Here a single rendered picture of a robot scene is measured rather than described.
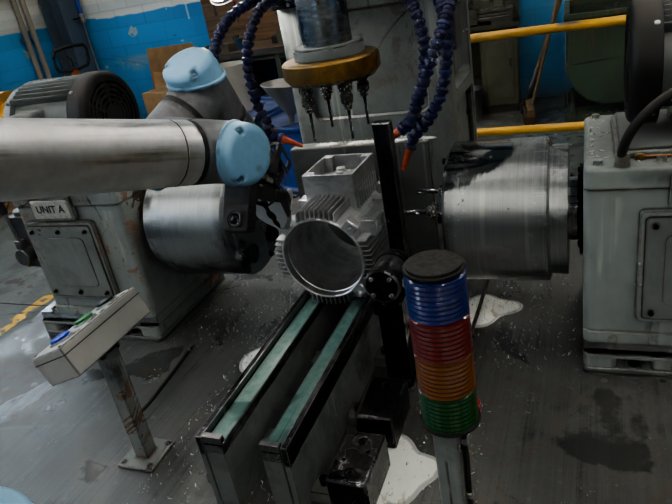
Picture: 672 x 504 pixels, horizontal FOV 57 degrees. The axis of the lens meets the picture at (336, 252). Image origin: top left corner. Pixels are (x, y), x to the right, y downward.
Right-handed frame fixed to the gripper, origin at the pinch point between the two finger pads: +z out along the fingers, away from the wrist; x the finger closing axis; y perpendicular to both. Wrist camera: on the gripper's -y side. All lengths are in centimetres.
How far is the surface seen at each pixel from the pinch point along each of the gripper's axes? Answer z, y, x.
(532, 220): 3.4, 3.3, -41.7
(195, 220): 2.8, 3.9, 21.1
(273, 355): 7.3, -20.9, -1.3
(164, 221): 2.9, 3.9, 28.4
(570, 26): 121, 199, -43
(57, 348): -17.5, -32.5, 17.9
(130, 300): -9.3, -20.4, 16.8
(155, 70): 288, 426, 401
